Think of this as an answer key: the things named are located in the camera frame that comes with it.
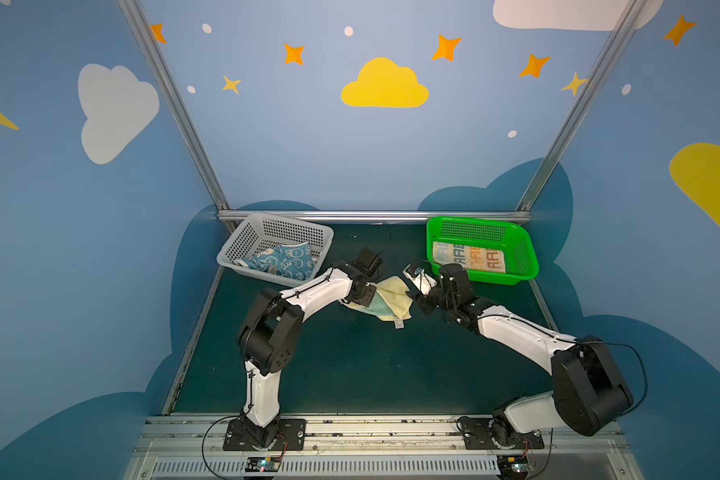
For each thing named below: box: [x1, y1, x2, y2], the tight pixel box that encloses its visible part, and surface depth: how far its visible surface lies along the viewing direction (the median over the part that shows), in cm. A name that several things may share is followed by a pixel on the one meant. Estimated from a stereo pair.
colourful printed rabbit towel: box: [432, 241, 506, 273], surface depth 113 cm
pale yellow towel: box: [340, 275, 413, 329], surface depth 96 cm
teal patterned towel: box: [242, 242, 316, 280], surface depth 108 cm
